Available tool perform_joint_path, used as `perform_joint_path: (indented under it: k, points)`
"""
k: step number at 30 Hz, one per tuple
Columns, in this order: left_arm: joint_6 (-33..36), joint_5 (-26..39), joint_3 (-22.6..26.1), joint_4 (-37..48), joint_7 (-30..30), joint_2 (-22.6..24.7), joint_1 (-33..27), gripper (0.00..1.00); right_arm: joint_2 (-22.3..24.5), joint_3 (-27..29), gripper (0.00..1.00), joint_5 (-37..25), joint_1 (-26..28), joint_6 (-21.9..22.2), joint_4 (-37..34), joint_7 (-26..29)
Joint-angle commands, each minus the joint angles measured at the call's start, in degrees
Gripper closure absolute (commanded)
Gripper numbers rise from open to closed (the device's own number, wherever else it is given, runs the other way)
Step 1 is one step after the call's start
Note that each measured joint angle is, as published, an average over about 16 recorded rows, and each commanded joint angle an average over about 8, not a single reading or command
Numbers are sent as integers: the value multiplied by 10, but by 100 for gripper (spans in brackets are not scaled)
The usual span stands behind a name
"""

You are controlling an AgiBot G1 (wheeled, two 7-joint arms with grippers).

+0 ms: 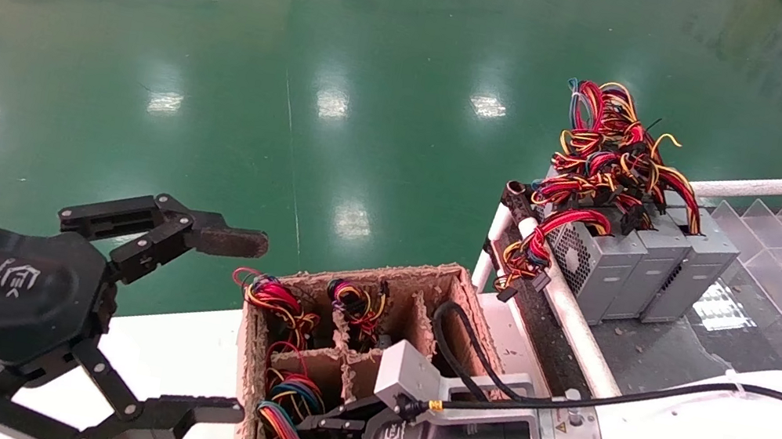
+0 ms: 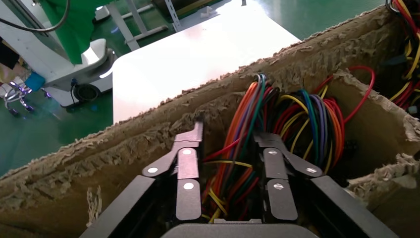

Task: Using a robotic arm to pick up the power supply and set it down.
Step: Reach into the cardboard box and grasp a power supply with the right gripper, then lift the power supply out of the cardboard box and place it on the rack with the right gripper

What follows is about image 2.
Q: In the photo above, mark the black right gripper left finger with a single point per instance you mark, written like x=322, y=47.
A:
x=187, y=164

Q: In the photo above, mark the brown cardboard divider box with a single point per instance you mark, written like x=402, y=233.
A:
x=98, y=164

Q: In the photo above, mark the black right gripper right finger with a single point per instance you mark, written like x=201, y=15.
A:
x=274, y=164

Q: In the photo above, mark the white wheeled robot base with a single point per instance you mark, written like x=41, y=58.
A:
x=95, y=52

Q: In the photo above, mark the perforated metal bracket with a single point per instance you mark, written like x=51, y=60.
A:
x=173, y=14

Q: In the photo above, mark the blue shoe cover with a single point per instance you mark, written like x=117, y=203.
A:
x=34, y=81

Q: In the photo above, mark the small white table foot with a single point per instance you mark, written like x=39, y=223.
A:
x=210, y=12

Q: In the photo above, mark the chrome wheeled stool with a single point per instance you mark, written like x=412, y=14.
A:
x=14, y=95

